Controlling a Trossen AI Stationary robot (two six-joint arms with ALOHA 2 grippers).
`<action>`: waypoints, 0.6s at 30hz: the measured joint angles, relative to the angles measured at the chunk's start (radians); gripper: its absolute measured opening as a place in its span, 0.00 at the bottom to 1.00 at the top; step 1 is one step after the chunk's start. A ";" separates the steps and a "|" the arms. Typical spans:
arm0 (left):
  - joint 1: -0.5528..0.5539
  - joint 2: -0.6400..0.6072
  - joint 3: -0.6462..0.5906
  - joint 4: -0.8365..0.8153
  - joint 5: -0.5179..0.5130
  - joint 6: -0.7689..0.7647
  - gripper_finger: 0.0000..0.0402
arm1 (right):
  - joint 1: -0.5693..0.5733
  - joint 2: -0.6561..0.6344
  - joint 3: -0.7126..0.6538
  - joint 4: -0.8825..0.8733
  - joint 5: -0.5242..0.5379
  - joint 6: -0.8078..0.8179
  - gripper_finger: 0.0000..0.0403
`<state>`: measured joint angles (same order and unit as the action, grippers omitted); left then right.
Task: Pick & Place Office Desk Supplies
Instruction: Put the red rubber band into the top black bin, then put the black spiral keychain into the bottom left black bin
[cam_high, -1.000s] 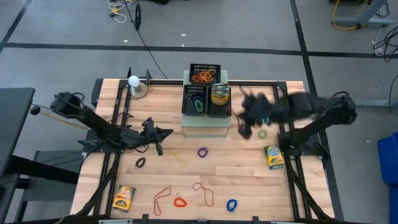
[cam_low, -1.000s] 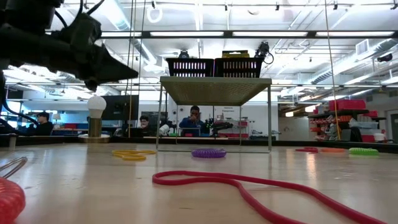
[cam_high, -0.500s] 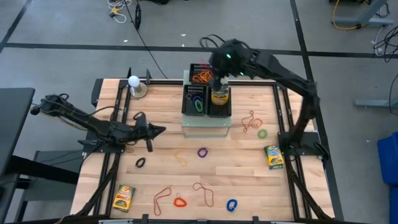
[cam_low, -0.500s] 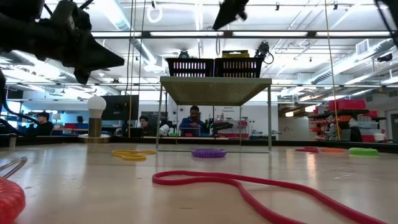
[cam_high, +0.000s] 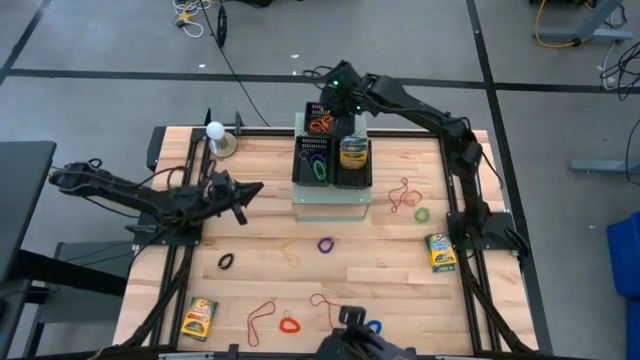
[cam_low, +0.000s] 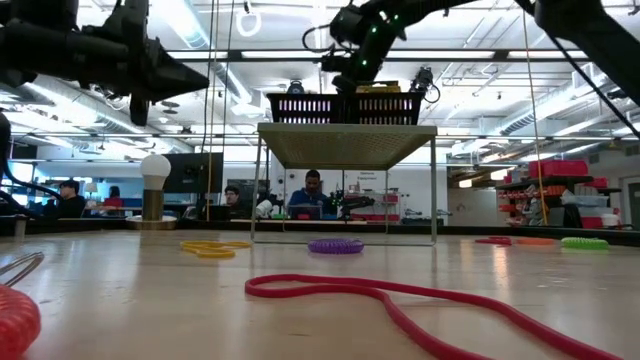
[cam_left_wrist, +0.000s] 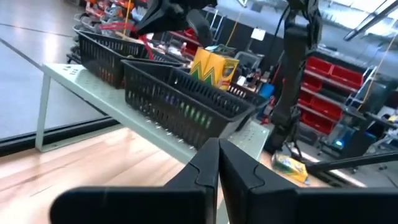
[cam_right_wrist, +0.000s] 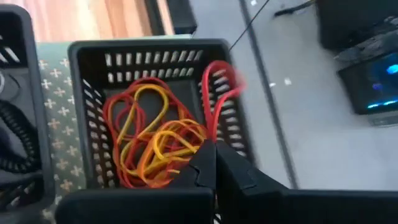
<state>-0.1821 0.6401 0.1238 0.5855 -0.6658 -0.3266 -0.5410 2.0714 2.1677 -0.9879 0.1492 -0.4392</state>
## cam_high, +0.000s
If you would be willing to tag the red rubber band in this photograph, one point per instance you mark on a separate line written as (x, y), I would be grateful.
(311, 300)
(395, 197)
(249, 327)

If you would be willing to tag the orange rubber band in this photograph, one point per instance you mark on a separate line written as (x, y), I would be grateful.
(415, 197)
(315, 125)
(327, 122)

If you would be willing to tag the black desk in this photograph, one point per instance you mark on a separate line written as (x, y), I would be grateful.
(20, 200)

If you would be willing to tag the yellow rubber band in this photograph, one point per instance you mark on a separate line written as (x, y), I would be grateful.
(296, 261)

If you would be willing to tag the blue yellow crayon box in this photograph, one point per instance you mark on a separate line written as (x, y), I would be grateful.
(440, 252)

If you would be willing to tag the pale green perforated metal riser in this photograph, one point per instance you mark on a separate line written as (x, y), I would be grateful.
(327, 196)

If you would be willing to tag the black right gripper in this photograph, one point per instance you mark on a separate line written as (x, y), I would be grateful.
(345, 95)

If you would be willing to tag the blue plastic bin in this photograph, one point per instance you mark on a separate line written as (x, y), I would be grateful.
(635, 330)
(625, 255)

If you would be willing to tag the black metal table frame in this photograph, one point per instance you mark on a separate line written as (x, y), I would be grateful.
(400, 133)

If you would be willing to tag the black slotted plastic basket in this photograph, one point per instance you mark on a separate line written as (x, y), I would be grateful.
(352, 177)
(302, 177)
(307, 112)

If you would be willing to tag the grey desk leg frame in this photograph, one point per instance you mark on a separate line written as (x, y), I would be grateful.
(585, 34)

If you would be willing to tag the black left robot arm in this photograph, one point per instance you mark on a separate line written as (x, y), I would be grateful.
(135, 197)

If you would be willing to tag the white bulb wooden lamp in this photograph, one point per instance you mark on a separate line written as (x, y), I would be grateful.
(216, 131)

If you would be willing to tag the black ball knob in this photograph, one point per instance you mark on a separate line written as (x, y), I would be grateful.
(55, 177)

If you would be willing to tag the green yellow crayon box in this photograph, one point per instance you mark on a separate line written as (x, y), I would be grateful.
(354, 160)

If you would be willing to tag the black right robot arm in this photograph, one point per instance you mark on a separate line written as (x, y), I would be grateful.
(425, 110)

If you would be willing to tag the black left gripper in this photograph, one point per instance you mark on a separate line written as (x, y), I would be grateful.
(220, 197)

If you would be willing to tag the yellow red crayon box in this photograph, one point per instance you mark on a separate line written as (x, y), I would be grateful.
(198, 318)

